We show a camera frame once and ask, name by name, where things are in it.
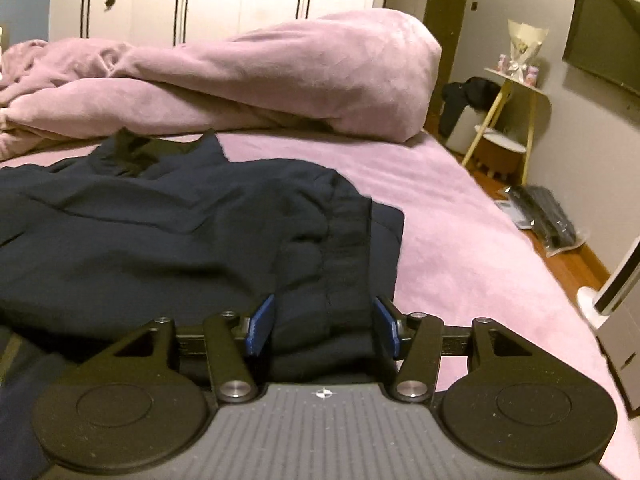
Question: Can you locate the dark door frame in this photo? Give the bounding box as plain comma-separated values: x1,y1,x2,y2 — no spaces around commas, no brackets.
422,0,474,137

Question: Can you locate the pink duvet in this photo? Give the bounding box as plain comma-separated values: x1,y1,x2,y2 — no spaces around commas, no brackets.
0,9,443,162

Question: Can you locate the wall-mounted television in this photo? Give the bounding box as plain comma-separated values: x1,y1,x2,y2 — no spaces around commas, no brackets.
562,0,640,107

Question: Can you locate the dark navy garment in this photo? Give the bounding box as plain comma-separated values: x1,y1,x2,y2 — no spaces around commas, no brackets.
0,129,406,391

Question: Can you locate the side table with yellow legs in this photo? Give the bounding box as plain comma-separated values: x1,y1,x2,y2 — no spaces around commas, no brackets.
460,65,551,187

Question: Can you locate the plastic bag with dark contents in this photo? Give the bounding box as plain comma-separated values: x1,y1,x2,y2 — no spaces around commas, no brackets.
501,184,591,251

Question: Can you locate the dark clothing pile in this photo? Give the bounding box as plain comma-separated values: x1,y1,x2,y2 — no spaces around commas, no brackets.
439,76,503,139

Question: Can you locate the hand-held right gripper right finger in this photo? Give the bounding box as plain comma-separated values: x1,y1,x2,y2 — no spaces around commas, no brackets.
371,294,553,404

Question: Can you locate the round stool with wooden base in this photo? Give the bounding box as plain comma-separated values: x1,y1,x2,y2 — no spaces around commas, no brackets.
472,125,532,179

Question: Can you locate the wrapped flower bouquet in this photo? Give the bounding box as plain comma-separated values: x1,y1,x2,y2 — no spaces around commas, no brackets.
507,18,550,82

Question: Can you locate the white appliance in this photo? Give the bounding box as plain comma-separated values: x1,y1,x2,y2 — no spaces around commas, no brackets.
577,234,640,332

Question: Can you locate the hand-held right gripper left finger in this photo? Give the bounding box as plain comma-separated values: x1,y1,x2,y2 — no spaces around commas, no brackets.
87,294,277,404

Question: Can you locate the white cube stool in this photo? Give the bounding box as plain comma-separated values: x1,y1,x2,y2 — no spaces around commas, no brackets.
446,107,494,154

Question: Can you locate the pink bed sheet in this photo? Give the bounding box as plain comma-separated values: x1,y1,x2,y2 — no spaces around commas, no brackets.
0,129,640,480

